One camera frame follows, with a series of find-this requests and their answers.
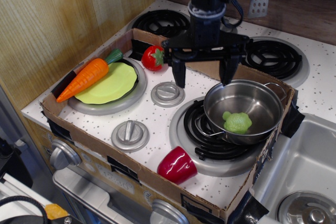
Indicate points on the yellow tape piece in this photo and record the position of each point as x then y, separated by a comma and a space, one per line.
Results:
54, 211

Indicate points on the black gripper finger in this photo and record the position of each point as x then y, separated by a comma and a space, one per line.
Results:
179, 72
227, 69

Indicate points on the light green plate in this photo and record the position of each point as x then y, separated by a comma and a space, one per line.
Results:
116, 83

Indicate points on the hanging metal slotted spatula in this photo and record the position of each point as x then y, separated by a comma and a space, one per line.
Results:
258, 8

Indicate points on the stainless steel pot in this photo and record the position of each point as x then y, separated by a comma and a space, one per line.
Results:
261, 102

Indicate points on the metal sink drain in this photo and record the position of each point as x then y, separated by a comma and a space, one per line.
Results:
306, 207

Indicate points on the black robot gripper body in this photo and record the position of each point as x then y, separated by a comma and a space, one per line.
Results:
205, 41

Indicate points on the black burner front right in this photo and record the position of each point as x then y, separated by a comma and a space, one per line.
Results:
212, 156

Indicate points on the grey stove knob front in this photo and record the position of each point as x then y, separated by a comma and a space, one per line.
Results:
130, 136

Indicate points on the grey oven door handle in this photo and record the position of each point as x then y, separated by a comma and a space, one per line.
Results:
92, 201

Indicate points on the grey toy sink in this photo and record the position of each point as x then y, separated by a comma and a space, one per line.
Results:
305, 162

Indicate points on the grey stove knob centre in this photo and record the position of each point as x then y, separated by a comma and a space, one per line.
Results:
167, 94

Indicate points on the red toy bell pepper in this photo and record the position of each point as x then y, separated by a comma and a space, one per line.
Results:
177, 166

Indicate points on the grey oven knob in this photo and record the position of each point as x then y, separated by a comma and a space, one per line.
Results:
165, 213
63, 155

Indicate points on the grey stove knob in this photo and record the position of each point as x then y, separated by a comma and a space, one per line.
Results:
167, 94
130, 136

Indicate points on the red toy strawberry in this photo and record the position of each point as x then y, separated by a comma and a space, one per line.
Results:
152, 58

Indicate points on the orange toy carrot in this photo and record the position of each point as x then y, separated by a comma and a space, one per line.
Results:
95, 70

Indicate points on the grey oven knob left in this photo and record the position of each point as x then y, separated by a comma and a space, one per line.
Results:
63, 155

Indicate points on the grey oven knob right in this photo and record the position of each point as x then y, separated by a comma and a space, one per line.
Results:
165, 213

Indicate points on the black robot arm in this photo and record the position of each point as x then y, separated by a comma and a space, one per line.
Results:
229, 11

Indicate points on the green toy broccoli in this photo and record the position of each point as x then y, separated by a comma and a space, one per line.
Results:
237, 123

